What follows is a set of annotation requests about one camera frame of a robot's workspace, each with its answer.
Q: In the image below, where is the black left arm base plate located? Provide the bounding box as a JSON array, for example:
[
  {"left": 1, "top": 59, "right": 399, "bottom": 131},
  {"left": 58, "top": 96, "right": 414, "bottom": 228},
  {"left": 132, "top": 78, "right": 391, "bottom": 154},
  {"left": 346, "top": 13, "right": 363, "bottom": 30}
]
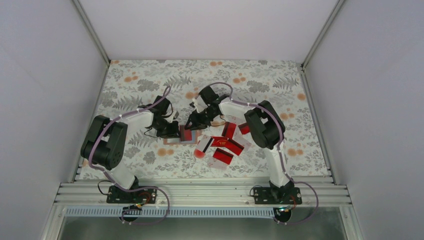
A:
[{"left": 106, "top": 186, "right": 157, "bottom": 205}]

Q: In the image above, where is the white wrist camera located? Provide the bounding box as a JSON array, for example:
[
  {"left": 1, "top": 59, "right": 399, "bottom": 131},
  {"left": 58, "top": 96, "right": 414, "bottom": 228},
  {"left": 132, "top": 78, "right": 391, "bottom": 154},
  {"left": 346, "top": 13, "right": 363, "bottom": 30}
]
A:
[
  {"left": 189, "top": 98, "right": 207, "bottom": 113},
  {"left": 167, "top": 110, "right": 179, "bottom": 123}
]

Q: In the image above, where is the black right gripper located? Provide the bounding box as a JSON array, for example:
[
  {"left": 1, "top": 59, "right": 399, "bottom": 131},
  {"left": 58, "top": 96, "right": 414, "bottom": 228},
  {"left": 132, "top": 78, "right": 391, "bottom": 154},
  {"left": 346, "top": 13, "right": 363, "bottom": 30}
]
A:
[{"left": 184, "top": 107, "right": 218, "bottom": 131}]

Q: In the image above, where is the aluminium corner post right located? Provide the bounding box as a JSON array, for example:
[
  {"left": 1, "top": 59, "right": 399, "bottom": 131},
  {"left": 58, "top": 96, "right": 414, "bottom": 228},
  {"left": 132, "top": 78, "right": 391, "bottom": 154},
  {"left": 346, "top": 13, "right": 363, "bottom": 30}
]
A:
[{"left": 301, "top": 0, "right": 346, "bottom": 71}]

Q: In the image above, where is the white floral card bottom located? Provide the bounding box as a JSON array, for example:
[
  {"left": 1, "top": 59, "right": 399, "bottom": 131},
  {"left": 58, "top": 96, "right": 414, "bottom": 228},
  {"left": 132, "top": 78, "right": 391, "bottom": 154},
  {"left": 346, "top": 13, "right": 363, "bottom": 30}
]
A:
[{"left": 207, "top": 157, "right": 228, "bottom": 171}]

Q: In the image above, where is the tan leather card holder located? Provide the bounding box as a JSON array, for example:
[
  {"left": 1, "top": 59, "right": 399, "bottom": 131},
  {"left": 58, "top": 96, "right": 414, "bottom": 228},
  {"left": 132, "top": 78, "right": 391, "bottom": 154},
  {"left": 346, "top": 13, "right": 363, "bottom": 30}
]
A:
[{"left": 163, "top": 126, "right": 202, "bottom": 145}]

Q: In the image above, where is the red card black stripe upright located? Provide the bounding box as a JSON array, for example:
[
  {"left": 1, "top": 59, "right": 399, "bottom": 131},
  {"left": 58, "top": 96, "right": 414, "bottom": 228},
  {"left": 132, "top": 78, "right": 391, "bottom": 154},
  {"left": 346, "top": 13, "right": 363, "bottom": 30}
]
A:
[{"left": 221, "top": 122, "right": 237, "bottom": 139}]

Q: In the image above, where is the white perforated cable duct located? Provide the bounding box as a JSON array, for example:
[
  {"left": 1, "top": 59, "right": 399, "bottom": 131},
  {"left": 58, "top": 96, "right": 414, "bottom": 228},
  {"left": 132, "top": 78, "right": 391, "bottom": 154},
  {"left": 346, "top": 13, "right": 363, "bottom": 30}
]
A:
[{"left": 64, "top": 206, "right": 274, "bottom": 219}]

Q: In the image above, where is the aluminium corner post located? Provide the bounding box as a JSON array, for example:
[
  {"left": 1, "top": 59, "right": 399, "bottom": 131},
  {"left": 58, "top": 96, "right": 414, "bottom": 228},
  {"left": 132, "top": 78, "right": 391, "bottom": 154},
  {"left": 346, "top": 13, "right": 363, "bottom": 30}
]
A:
[
  {"left": 301, "top": 0, "right": 346, "bottom": 71},
  {"left": 71, "top": 0, "right": 111, "bottom": 66}
]

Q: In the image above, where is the aluminium front rail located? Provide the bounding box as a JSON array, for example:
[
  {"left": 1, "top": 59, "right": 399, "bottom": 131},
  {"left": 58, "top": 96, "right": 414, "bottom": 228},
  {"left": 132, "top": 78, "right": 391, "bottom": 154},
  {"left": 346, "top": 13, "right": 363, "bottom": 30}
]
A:
[{"left": 54, "top": 178, "right": 352, "bottom": 207}]

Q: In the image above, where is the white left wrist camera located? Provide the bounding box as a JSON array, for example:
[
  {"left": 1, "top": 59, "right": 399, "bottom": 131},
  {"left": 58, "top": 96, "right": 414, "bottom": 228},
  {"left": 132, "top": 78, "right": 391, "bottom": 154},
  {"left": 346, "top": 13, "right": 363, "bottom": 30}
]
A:
[{"left": 167, "top": 110, "right": 179, "bottom": 123}]

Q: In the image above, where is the red card black stripe right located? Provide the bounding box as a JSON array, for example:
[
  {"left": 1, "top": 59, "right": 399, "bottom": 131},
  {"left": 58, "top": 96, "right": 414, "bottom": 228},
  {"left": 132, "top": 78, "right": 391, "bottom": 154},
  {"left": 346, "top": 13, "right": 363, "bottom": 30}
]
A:
[{"left": 225, "top": 138, "right": 245, "bottom": 156}]

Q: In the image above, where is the white card black stripe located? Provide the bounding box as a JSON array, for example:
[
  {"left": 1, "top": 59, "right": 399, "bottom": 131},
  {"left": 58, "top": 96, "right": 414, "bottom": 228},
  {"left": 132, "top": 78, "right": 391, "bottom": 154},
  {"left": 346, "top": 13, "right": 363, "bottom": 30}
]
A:
[{"left": 193, "top": 136, "right": 214, "bottom": 159}]

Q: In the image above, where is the red card black stripe bottom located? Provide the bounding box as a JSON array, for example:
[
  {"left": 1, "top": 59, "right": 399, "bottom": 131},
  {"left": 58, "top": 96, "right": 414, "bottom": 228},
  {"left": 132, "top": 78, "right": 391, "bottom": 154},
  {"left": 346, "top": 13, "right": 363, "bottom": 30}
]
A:
[{"left": 212, "top": 148, "right": 234, "bottom": 165}]

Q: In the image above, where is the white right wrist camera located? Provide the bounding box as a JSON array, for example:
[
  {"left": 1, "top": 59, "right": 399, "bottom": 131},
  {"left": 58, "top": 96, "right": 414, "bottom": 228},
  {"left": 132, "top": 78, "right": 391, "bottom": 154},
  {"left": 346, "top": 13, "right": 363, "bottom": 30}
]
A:
[{"left": 189, "top": 98, "right": 207, "bottom": 113}]

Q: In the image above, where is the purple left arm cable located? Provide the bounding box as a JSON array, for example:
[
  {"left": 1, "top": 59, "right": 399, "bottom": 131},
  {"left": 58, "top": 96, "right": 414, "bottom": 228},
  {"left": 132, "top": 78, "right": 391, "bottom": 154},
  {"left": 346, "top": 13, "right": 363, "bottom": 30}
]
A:
[{"left": 87, "top": 85, "right": 171, "bottom": 226}]

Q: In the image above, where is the aluminium corner post left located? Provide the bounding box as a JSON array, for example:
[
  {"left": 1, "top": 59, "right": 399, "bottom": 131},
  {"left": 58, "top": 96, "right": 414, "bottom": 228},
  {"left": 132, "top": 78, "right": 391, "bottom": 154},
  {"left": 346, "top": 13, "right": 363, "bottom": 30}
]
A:
[{"left": 71, "top": 0, "right": 111, "bottom": 66}]

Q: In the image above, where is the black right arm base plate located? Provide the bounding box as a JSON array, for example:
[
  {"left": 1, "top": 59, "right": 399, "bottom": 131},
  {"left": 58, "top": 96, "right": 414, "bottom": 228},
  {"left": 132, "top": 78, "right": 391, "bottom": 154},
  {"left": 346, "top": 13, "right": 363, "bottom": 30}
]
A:
[{"left": 249, "top": 185, "right": 303, "bottom": 205}]

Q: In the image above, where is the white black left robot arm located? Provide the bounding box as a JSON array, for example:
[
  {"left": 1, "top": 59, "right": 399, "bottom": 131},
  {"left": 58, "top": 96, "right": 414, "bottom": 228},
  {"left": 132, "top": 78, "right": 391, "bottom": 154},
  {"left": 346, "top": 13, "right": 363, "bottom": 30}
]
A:
[{"left": 80, "top": 95, "right": 180, "bottom": 203}]

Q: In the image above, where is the red VIP card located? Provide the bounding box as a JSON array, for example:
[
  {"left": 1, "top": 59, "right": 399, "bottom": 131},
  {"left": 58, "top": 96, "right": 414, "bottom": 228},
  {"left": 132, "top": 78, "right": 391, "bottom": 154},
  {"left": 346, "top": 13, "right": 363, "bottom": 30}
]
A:
[{"left": 210, "top": 136, "right": 229, "bottom": 148}]

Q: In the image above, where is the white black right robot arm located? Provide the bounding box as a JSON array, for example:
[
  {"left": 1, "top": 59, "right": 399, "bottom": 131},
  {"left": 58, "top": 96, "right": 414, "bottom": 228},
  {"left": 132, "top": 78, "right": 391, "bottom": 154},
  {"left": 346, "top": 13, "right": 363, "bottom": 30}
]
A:
[{"left": 184, "top": 85, "right": 295, "bottom": 204}]

